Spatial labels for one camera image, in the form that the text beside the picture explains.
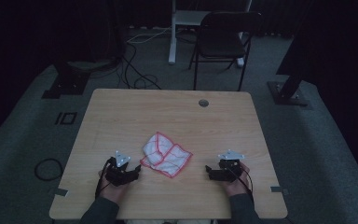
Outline black folding chair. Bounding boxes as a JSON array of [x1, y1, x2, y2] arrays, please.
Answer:
[[188, 11, 264, 92]]

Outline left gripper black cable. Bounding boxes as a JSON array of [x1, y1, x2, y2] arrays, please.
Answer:
[[94, 156, 117, 200]]

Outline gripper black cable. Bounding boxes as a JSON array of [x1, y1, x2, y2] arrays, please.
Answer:
[[228, 169, 255, 203], [94, 156, 117, 200]]

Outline black floor cables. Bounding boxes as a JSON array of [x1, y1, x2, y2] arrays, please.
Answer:
[[117, 41, 163, 91]]

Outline white cloth with red grid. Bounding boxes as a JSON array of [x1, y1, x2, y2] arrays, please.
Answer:
[[140, 131, 194, 179]]

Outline black stand with square base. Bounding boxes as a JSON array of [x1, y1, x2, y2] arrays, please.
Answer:
[[41, 61, 91, 100]]

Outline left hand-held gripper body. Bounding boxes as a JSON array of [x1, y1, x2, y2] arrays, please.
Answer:
[[104, 150, 139, 188]]

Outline white floor cable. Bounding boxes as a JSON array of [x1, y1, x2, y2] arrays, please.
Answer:
[[126, 26, 172, 45]]

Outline grey tape strip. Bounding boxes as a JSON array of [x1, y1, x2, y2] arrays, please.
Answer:
[[52, 188, 70, 198], [269, 185, 291, 197]]

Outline round grey stand base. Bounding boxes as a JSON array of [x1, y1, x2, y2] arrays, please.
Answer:
[[66, 59, 117, 75]]

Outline person's left hand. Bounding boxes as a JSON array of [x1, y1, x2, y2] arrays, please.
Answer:
[[98, 169, 131, 205]]

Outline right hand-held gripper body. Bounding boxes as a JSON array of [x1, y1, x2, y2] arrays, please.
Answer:
[[217, 149, 245, 183]]

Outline coiled black cable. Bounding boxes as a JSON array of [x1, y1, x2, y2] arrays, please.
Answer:
[[34, 157, 65, 182]]

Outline black slanted post with base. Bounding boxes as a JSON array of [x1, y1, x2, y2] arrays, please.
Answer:
[[267, 0, 316, 107]]

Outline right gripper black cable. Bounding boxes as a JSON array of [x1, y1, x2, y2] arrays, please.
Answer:
[[228, 169, 255, 203]]

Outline white desk frame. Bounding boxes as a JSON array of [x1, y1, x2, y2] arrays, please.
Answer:
[[168, 0, 253, 68]]

